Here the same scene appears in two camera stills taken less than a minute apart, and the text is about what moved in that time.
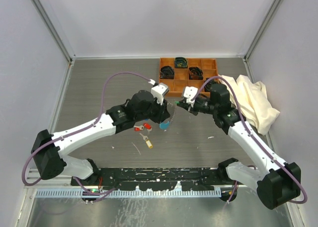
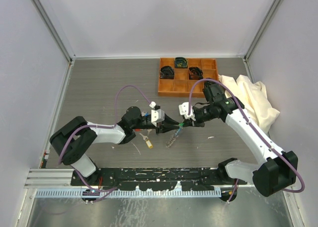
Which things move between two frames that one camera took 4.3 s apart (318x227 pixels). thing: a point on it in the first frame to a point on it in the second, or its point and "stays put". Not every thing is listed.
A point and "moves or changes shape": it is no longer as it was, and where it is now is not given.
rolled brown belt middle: (196, 73) stays put
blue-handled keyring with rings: (165, 126) moves or changes shape
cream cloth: (254, 102) stays put
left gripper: (162, 113) to (165, 127)
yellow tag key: (148, 141) stays put
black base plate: (156, 179) stays put
